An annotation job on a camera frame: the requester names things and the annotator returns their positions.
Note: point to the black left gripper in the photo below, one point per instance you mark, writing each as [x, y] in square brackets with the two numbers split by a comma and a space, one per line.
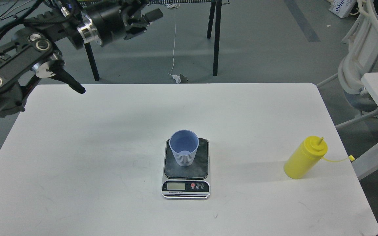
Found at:
[109, 19]

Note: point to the blue plastic cup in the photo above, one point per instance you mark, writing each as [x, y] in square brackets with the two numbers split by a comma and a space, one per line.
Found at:
[184, 145]

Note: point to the yellow squeeze bottle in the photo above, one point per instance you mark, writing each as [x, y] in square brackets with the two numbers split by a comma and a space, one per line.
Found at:
[310, 151]

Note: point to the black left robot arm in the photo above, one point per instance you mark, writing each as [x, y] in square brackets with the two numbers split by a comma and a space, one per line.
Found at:
[28, 50]

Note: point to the digital kitchen scale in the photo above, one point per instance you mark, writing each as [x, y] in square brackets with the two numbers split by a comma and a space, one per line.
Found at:
[187, 183]

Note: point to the white printed bag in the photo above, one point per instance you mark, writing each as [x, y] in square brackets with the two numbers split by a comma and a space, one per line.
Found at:
[343, 8]

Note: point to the white office chair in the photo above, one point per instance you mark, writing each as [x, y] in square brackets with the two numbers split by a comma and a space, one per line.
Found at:
[362, 40]

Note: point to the black trestle table frame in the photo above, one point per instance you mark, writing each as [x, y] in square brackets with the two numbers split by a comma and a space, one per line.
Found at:
[175, 44]

